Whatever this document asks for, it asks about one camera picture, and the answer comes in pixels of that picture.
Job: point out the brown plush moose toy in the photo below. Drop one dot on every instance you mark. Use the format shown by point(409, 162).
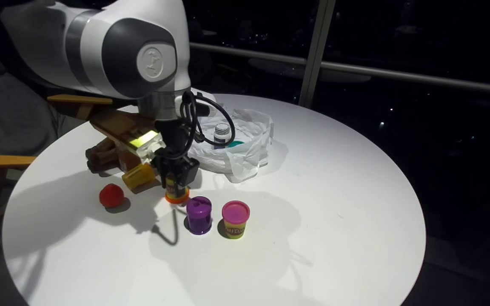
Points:
point(102, 159)

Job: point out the white plastic bag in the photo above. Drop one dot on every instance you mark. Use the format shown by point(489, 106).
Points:
point(251, 150)

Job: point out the yellow plastic tub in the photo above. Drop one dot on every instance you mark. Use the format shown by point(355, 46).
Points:
point(141, 179)

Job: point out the grey window frame post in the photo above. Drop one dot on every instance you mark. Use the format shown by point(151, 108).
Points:
point(318, 52)

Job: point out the red toy ball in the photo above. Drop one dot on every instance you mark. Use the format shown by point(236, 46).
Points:
point(112, 196)

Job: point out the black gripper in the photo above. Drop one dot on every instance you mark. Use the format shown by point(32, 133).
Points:
point(176, 150)

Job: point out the grey metal railing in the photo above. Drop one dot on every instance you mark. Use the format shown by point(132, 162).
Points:
point(370, 69)

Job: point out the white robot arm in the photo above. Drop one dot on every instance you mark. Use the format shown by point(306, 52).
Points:
point(98, 45)

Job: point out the yellow dough can pink lid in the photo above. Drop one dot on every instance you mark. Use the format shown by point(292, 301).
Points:
point(236, 218)

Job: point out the grey armchair wooden arms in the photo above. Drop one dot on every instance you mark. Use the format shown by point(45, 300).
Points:
point(1, 125)

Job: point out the purple dough can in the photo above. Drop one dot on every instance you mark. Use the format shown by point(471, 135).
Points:
point(200, 215)

